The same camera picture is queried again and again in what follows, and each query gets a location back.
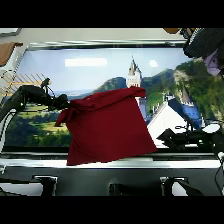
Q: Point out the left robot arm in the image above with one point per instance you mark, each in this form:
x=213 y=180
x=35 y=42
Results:
x=29 y=93

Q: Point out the black garment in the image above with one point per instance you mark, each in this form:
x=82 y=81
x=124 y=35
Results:
x=203 y=41

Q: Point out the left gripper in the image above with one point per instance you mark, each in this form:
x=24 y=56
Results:
x=60 y=102

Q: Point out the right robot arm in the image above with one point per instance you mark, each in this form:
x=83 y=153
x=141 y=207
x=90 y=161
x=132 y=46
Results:
x=213 y=140

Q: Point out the silver frame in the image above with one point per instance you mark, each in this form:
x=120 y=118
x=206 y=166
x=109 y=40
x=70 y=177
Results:
x=110 y=164

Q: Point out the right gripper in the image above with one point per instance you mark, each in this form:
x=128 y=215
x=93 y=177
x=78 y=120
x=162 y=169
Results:
x=173 y=138

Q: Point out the lilac garment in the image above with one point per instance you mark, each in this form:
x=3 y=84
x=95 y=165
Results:
x=213 y=63

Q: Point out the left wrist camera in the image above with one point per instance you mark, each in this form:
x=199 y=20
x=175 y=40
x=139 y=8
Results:
x=45 y=82

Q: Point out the red T-shirt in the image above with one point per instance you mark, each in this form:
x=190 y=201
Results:
x=110 y=130

